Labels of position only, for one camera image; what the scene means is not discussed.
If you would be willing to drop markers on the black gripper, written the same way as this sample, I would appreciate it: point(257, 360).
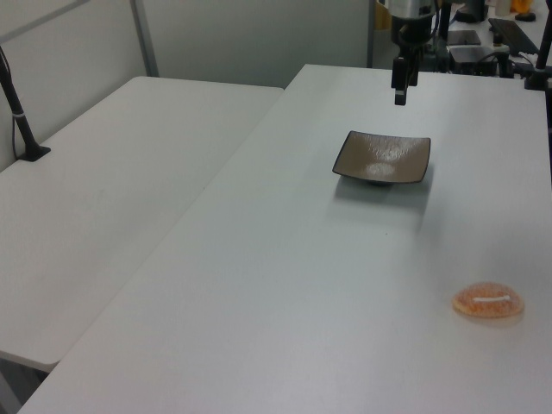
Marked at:
point(412, 32)

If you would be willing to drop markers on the round orange sugared bread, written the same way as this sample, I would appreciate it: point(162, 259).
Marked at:
point(487, 302)

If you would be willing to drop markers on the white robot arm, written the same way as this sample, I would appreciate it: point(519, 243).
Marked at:
point(409, 6)

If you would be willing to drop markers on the square brown ceramic plate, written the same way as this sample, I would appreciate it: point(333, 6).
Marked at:
point(384, 157)

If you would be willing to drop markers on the black flat tray device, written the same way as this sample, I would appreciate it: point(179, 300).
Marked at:
point(472, 55)

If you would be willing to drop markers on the yellow object on desk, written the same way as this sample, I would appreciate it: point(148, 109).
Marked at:
point(521, 5)

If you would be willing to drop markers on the black clamp stand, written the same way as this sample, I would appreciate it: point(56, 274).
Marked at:
point(541, 60)

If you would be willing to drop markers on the grey partition post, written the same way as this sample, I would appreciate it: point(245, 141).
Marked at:
point(144, 36)
point(371, 32)

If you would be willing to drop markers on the black camera stand pole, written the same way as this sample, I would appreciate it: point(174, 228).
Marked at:
point(19, 116)

